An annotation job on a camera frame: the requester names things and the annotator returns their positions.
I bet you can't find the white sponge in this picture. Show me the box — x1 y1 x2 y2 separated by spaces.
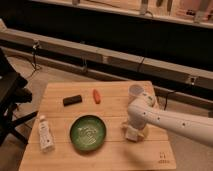
125 128 138 142

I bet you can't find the black cable on floor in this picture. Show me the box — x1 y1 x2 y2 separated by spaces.
19 40 43 81

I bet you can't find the black rectangular block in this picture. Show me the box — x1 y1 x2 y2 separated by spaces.
63 95 82 106

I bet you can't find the white tube bottle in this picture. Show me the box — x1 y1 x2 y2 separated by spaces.
38 115 54 152

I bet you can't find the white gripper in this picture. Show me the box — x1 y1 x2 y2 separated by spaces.
121 116 149 140

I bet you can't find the orange carrot toy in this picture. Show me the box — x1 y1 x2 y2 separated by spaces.
93 89 101 104

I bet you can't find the green ceramic bowl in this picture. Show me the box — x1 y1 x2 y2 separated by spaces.
69 115 107 152

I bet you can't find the grey rail beam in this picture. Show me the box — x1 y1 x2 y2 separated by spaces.
0 29 213 89

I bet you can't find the white paper cup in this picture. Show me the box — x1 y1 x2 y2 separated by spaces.
129 84 144 100

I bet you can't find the black chair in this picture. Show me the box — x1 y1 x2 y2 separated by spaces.
0 48 37 146

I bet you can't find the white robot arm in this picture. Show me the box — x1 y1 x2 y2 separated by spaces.
122 92 213 147

